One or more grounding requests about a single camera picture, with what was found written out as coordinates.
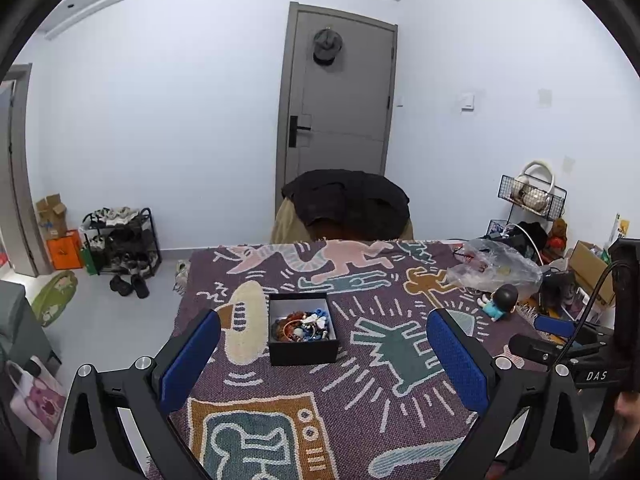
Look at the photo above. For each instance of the green floor mat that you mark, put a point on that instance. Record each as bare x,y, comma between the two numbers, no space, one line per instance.
55,296

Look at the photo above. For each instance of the stacked cardboard boxes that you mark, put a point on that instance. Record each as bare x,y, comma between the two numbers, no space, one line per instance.
50,212

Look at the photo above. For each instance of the black shoe rack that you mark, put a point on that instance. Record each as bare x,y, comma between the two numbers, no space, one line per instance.
125,240

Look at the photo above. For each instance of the white and pink tote bag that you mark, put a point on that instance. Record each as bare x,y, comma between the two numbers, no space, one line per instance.
37,395

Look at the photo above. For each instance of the open cardboard box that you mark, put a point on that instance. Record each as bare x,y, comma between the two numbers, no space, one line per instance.
590,267

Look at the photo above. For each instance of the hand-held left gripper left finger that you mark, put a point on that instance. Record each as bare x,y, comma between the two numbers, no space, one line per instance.
192,360

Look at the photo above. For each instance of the yellow packet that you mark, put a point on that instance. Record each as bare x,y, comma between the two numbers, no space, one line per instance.
622,227

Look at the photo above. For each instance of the white shoe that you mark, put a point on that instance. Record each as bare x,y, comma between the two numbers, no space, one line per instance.
182,275

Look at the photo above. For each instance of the black bag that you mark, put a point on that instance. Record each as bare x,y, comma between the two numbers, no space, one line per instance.
530,235

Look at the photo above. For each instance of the printed purple blanket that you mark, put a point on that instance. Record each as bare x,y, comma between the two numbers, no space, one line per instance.
320,410

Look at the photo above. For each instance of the doll figure with black hair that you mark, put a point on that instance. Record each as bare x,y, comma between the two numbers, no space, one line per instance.
507,296

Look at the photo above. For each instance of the white light switch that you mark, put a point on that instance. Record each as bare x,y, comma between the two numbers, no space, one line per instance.
467,101

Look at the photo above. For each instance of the black jewelry box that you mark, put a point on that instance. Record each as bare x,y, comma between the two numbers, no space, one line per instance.
305,355

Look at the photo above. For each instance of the white hoop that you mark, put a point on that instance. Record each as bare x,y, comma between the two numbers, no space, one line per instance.
536,165

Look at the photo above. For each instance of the grey sofa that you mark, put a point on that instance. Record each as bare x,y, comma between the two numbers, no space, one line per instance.
17,320

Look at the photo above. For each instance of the grey cap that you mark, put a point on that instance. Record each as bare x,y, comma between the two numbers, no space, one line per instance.
327,47

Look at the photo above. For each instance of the person's right hand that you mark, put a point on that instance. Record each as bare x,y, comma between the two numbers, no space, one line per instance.
631,420

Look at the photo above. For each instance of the grey doorway frame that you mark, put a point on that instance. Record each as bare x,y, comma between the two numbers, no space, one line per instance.
22,170

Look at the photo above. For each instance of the beige chair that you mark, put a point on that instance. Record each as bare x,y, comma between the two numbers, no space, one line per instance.
285,225

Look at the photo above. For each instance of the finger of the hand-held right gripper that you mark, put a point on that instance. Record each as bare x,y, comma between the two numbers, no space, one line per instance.
555,325
532,347

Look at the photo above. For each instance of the green bag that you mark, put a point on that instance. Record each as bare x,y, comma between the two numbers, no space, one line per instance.
91,259

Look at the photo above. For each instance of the brown plush toy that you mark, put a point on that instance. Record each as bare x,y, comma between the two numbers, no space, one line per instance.
557,234

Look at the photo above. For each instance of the orange shopping bag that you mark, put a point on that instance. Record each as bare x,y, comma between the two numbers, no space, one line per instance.
65,252

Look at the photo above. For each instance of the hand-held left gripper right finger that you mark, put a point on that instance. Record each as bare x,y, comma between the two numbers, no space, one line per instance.
457,365

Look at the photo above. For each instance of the grey door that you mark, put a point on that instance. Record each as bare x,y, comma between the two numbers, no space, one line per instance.
340,160

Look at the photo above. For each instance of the blue bead charm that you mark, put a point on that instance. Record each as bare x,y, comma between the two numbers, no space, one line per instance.
320,316

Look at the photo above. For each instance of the black jacket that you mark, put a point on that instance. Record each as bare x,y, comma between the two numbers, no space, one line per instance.
345,195

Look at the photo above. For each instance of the clear plastic bag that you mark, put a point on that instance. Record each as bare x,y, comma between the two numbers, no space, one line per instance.
495,265

